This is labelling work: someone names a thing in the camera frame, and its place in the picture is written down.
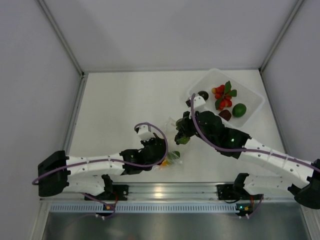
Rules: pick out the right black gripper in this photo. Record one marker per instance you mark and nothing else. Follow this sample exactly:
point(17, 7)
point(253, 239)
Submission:
point(187, 121)

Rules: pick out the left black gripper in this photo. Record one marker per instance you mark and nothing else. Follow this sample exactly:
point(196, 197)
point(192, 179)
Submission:
point(153, 140)

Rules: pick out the clear zip top bag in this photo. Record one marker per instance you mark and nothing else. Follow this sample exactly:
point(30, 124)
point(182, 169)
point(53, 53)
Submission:
point(169, 129)

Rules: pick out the dark red fake fruit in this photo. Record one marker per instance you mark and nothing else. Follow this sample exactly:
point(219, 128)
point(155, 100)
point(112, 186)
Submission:
point(225, 114)

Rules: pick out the dark purple fake plum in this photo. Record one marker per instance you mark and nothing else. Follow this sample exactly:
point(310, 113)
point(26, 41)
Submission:
point(203, 94)

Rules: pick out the dark fake grape bunch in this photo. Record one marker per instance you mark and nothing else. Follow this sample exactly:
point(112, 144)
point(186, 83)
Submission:
point(182, 136)

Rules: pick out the fake strawberry bunch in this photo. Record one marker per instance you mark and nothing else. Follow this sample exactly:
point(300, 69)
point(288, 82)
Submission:
point(223, 95)

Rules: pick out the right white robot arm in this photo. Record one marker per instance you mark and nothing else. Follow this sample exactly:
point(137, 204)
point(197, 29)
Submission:
point(293, 177)

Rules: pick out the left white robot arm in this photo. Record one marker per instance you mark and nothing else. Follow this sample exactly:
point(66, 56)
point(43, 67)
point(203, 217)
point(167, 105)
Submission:
point(62, 173)

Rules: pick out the orange fake fruit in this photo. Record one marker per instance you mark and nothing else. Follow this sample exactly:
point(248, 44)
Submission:
point(165, 163)

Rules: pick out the white plastic basket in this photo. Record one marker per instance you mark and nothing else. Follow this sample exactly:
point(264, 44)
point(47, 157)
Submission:
point(214, 78)

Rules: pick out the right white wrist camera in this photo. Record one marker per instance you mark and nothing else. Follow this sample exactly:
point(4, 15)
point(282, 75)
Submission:
point(198, 103)

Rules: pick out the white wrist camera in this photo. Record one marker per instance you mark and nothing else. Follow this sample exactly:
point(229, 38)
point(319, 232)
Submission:
point(198, 103)
point(144, 133)

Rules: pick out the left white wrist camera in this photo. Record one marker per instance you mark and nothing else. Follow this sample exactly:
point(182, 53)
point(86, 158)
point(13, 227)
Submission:
point(144, 133)

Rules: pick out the aluminium mounting rail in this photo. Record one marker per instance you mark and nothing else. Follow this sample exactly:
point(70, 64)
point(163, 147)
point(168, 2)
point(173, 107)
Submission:
point(172, 191)

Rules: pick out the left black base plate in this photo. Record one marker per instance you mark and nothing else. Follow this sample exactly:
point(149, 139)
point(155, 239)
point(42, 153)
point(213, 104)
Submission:
point(113, 192)

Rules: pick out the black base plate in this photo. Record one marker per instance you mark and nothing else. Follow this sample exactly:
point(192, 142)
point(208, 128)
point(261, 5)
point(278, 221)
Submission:
point(113, 192)
point(231, 193)

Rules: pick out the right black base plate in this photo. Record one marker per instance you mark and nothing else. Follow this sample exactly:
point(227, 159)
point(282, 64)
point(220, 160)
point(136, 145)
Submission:
point(231, 193)

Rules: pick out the slotted grey cable duct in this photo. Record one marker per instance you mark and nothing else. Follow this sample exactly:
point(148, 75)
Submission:
point(125, 207)

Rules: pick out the right frame post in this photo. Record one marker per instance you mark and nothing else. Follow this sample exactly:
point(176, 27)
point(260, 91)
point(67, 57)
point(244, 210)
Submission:
point(298, 4)

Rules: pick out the frame post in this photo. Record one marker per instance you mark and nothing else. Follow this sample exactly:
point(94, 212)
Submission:
point(298, 4)
point(59, 34)

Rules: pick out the left frame post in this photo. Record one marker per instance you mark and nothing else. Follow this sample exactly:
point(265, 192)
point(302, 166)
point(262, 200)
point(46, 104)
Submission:
point(59, 34)

